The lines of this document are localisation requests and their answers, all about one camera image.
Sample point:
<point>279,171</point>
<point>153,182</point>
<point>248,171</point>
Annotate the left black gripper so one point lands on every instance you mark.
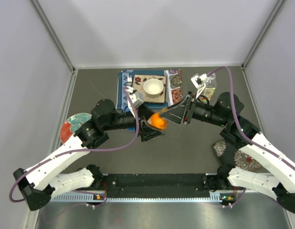
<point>147,132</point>

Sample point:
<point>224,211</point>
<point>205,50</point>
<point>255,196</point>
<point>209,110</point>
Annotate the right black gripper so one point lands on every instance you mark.
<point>177,112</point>

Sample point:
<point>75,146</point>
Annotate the orange juice bottle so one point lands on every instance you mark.
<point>156,121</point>

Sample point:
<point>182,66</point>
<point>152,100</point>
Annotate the large clear juice bottle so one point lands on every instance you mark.
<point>210,88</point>

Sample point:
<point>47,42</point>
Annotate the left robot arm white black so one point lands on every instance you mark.
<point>42,182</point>

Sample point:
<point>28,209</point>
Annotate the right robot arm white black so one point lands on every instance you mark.
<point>247,138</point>

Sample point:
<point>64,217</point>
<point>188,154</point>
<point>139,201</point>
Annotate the blue patterned placemat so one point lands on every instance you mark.
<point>173,86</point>

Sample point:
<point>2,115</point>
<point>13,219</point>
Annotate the white ceramic bowl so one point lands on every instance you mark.
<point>153,87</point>

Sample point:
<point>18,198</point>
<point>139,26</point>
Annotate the square floral beige plate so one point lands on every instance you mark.
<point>138,83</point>

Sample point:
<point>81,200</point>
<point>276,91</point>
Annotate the black floral square plate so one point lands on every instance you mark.
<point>228,154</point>

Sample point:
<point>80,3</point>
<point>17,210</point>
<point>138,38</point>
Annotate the round red teal plate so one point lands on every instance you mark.
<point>71,124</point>

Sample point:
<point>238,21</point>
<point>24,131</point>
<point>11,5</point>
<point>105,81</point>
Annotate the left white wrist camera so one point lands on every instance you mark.
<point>134,96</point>

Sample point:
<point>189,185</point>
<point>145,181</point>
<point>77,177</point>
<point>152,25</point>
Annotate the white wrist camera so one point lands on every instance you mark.
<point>200,82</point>
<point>134,96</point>

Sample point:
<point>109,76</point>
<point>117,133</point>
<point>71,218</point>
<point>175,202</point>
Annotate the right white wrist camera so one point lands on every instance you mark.
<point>200,82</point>

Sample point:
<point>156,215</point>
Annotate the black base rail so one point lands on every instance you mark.
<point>160,185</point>

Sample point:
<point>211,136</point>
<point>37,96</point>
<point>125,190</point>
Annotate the grey cable duct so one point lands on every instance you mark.
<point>90,198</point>

